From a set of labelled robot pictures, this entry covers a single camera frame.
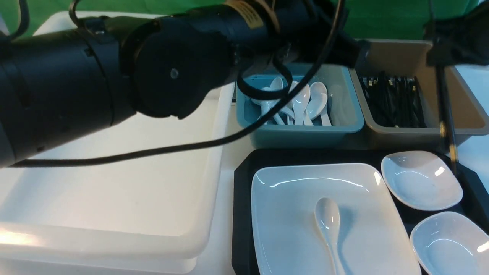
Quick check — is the white ceramic soup spoon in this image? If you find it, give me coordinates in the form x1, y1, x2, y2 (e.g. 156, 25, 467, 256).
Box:
314, 198, 346, 275

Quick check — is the large white square plate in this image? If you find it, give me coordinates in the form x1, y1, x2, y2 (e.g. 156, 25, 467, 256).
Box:
251, 163, 421, 275

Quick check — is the white small dish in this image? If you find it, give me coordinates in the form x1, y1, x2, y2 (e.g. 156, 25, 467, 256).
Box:
381, 151, 463, 211
410, 211, 489, 275

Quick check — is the black chopstick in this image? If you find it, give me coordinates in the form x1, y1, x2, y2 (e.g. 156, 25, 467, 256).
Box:
435, 66, 459, 176

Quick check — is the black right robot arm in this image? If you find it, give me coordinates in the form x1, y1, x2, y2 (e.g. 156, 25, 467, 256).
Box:
423, 0, 489, 67

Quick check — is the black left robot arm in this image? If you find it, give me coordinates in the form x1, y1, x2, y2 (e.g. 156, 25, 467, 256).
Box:
0, 0, 370, 168

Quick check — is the white spoons pile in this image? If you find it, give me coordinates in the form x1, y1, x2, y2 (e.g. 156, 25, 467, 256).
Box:
251, 77, 332, 126

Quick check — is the teal plastic spoon bin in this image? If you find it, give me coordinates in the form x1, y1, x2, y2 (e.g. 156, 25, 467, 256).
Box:
236, 63, 364, 148

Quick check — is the large white plastic bin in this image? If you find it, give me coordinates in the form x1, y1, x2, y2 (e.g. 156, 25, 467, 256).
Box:
0, 11, 235, 275

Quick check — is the black chopsticks bundle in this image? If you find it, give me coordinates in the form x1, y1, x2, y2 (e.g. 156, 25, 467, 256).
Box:
357, 71, 427, 128

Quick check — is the brown plastic chopstick bin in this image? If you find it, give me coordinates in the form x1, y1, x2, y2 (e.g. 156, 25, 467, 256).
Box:
349, 39, 488, 150

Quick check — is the green backdrop cloth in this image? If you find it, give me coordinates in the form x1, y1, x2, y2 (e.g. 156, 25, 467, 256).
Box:
0, 0, 480, 40

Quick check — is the black serving tray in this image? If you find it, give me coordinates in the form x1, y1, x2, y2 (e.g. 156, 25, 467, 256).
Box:
231, 148, 489, 275

